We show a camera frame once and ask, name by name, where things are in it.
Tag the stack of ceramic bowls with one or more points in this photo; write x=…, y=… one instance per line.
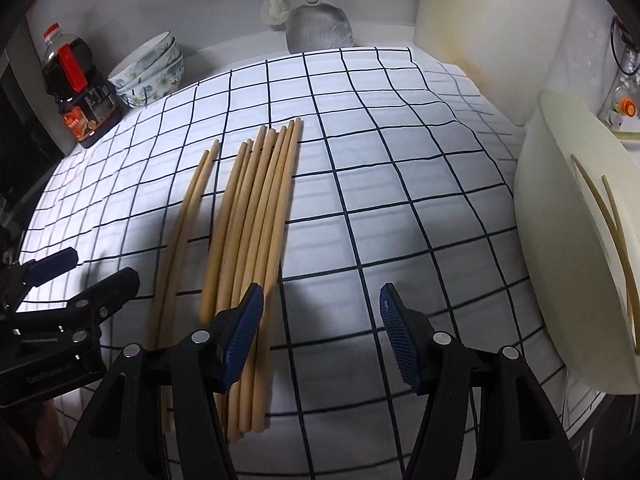
x=167, y=72

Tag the white plastic basin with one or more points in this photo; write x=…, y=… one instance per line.
x=550, y=210

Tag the white cutting board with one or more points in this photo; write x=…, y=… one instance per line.
x=490, y=20

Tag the black kitchen appliance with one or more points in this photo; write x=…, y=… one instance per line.
x=25, y=125

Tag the orange knob gas fitting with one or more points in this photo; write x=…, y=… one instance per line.
x=627, y=107

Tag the white black checked cloth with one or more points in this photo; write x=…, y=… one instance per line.
x=375, y=185

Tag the long wooden chopstick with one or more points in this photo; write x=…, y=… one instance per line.
x=187, y=207
x=197, y=205
x=612, y=207
x=590, y=184

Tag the metal cooking spatula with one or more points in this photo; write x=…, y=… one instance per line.
x=317, y=25

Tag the bundle of wooden chopsticks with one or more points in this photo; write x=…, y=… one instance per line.
x=260, y=200

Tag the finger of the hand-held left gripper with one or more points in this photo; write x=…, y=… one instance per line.
x=50, y=262
x=107, y=292

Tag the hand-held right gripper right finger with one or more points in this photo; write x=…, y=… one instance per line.
x=400, y=340

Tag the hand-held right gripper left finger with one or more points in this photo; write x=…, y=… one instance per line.
x=244, y=340

